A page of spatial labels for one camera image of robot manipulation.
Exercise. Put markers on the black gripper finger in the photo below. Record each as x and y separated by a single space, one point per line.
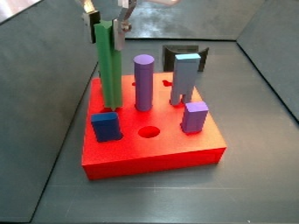
90 17

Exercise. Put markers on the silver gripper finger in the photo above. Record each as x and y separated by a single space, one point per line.
121 26

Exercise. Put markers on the green star peg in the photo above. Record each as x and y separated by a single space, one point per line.
109 65

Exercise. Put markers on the red peg board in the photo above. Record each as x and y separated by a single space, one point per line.
153 144

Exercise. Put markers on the purple cylinder peg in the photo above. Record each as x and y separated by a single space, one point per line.
144 65

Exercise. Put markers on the black curved stand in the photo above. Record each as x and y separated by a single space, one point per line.
170 50

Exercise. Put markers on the light blue arch peg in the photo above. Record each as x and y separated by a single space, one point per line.
184 74

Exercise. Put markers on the dark blue block peg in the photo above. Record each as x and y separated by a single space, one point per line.
105 126

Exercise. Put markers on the purple square peg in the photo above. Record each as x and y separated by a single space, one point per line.
193 116

